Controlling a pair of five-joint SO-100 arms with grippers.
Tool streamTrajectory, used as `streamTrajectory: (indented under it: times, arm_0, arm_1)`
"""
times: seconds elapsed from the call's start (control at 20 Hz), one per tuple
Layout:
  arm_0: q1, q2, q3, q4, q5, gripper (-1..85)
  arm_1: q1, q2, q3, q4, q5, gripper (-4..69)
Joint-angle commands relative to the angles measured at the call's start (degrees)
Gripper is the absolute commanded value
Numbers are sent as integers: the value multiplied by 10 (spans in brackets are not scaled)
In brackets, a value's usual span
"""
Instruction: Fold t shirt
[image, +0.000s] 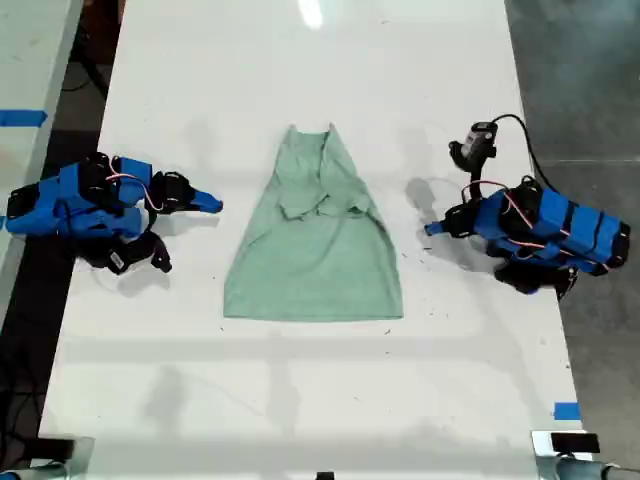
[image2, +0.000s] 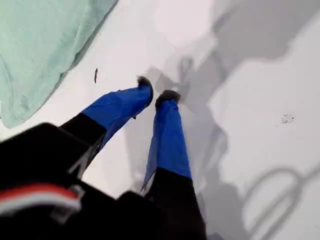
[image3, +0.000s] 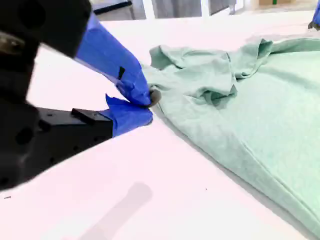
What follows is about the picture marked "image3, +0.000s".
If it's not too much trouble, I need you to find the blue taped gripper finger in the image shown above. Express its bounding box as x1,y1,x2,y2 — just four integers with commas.
37,93,154,161
0,0,162,109

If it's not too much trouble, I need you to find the blue gripper finger with dark tip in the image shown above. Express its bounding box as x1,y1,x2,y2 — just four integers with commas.
307,1,320,32

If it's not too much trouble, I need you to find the pale green T-shirt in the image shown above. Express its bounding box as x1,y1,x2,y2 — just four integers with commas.
140,37,320,234

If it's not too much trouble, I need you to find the dark flat board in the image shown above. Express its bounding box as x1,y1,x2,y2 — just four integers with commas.
93,0,133,15

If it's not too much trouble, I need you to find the white furniture leg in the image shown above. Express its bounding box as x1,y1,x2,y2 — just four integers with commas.
199,0,211,17
141,0,158,20

